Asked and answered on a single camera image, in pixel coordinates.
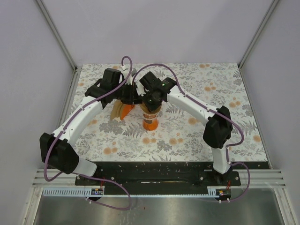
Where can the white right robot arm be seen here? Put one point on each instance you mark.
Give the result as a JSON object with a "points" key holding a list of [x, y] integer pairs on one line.
{"points": [[218, 128]]}

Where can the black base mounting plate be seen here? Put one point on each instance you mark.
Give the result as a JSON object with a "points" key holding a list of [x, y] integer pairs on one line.
{"points": [[170, 174]]}

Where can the floral patterned tablecloth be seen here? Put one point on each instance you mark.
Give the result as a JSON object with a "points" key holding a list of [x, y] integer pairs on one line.
{"points": [[178, 136]]}

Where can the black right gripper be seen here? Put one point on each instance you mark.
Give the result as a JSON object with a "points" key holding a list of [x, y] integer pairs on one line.
{"points": [[152, 108]]}

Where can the brown paper coffee filter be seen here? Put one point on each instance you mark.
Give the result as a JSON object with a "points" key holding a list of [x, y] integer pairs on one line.
{"points": [[145, 109]]}

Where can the orange glass carafe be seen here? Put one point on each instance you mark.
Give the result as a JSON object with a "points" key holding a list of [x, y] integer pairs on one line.
{"points": [[150, 121]]}

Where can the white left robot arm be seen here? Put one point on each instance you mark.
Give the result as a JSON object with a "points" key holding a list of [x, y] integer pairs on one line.
{"points": [[77, 122]]}

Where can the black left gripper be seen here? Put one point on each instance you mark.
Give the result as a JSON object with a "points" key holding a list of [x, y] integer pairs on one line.
{"points": [[133, 96]]}

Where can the clear glass dripper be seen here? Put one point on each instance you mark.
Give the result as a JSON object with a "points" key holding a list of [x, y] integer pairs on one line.
{"points": [[150, 115]]}

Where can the orange coffee filter box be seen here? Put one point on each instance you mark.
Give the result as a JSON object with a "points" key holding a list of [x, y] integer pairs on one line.
{"points": [[120, 110]]}

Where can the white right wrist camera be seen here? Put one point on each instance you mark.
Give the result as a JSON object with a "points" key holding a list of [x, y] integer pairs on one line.
{"points": [[140, 89]]}

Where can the light blue cable duct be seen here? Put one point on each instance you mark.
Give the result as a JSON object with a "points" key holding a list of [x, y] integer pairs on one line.
{"points": [[143, 191]]}

